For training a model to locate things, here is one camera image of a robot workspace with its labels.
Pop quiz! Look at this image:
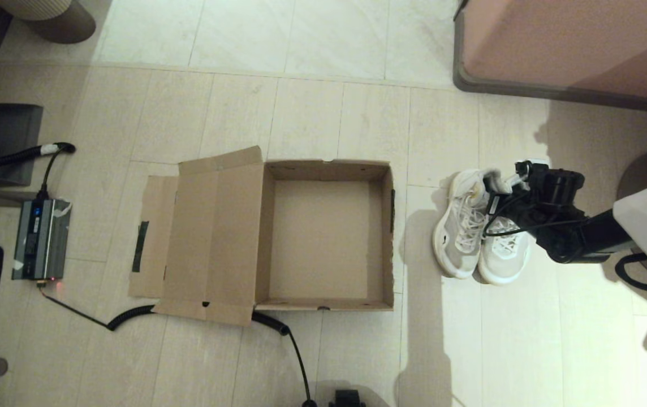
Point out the black corrugated hose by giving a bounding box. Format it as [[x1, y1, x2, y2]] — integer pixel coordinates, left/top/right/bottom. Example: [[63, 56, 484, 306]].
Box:
[[0, 142, 76, 200]]

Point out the round ribbed beige stool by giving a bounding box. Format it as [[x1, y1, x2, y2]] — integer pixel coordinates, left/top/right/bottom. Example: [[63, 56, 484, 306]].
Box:
[[0, 0, 97, 45]]

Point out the grey power inverter box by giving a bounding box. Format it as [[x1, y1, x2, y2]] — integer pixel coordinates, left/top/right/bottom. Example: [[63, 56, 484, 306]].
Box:
[[11, 198, 72, 281]]

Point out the brown cardboard shoe box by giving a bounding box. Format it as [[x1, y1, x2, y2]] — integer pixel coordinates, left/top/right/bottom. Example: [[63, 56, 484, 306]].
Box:
[[128, 146, 396, 327]]

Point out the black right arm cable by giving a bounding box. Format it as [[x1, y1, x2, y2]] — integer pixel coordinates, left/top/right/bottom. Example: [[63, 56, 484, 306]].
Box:
[[482, 192, 647, 294]]

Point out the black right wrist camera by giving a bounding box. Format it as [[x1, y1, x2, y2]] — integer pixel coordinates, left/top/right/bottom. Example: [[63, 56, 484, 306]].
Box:
[[488, 193, 515, 220]]

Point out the black coiled cable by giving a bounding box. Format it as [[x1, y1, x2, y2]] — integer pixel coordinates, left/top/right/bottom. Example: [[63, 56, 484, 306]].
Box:
[[38, 283, 317, 407]]

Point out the pink furniture with grey base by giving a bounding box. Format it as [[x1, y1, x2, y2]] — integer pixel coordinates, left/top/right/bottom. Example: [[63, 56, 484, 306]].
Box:
[[454, 0, 647, 116]]

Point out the grey black robot base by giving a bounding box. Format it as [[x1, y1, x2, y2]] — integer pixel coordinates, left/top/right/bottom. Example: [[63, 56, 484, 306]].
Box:
[[329, 389, 366, 407]]

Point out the white lace-up sneaker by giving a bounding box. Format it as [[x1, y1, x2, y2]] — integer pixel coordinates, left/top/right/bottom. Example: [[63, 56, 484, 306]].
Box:
[[432, 168, 510, 280], [476, 160, 549, 285]]

